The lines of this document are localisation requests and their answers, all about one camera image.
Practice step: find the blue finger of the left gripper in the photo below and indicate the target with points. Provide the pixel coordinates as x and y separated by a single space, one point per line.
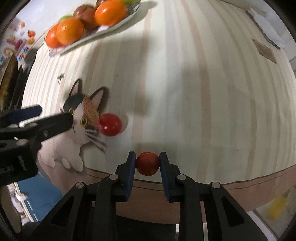
50 126
15 116

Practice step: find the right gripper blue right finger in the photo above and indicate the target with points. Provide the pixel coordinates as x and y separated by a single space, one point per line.
209 204

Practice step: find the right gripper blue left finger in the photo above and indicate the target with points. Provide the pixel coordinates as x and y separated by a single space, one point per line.
88 212

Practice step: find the red cherry tomato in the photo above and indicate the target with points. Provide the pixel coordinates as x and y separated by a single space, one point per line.
147 163
109 124

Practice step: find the small orange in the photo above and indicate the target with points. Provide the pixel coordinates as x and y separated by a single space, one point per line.
51 38
69 31

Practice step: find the green apple front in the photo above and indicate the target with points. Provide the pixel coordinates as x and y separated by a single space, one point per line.
64 18

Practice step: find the green apple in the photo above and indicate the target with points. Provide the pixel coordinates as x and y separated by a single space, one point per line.
130 1
64 18

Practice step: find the red-yellow apple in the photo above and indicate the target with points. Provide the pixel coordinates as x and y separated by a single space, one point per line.
86 14

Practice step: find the large orange front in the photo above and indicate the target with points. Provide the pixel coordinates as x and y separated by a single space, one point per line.
110 13

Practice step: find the dark red shiny apple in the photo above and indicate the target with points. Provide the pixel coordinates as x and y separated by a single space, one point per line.
99 2

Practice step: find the green apple back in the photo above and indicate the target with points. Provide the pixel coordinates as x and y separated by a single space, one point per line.
130 1

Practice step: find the blue cabinet drawer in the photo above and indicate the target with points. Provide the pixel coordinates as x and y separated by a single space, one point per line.
41 195

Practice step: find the steel wok with lid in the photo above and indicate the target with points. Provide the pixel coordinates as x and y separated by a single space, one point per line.
9 75

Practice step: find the black induction cooktop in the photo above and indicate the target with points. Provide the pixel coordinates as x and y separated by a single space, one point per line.
23 75

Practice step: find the floral oval ceramic plate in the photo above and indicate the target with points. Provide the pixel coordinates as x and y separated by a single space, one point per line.
88 35

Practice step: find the striped cat-print table mat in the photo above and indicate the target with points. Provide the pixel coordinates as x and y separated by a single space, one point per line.
185 78

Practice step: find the brown mat label patch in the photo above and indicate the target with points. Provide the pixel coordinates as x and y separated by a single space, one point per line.
265 51

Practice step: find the folded white cloth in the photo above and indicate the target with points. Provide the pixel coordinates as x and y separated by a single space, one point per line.
267 29

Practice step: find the colourful wall stickers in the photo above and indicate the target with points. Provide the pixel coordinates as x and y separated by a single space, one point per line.
17 41

